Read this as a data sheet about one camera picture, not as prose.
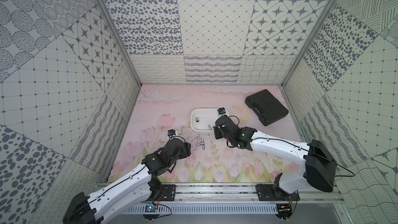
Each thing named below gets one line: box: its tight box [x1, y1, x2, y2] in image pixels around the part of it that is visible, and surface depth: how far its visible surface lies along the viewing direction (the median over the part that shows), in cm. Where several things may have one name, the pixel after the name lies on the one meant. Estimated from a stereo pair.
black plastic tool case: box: [244, 89, 289, 126], surface depth 106 cm
